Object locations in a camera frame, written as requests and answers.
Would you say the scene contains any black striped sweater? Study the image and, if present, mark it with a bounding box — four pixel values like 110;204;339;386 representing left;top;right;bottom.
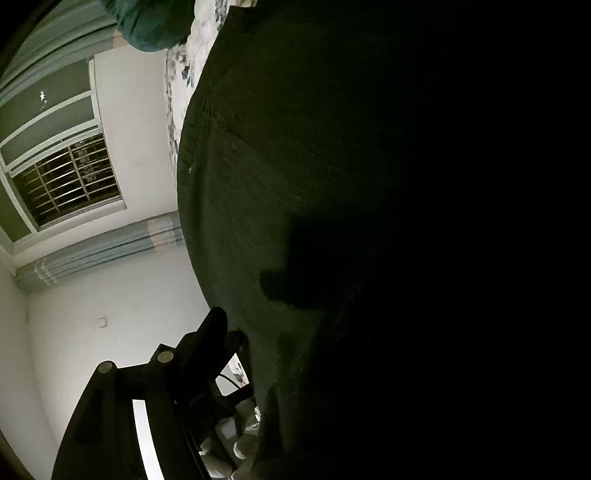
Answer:
177;0;591;480

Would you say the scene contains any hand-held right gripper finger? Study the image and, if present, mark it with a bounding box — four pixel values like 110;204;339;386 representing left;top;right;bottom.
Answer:
51;307;252;480

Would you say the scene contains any floral quilted bed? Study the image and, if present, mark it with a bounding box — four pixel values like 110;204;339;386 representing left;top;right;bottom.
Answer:
165;0;259;386

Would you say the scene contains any barred window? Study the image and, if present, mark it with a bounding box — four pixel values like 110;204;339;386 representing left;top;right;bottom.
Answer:
0;55;127;243

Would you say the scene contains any dark green plush blanket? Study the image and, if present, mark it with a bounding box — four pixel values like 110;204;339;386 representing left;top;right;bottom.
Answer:
102;0;197;52

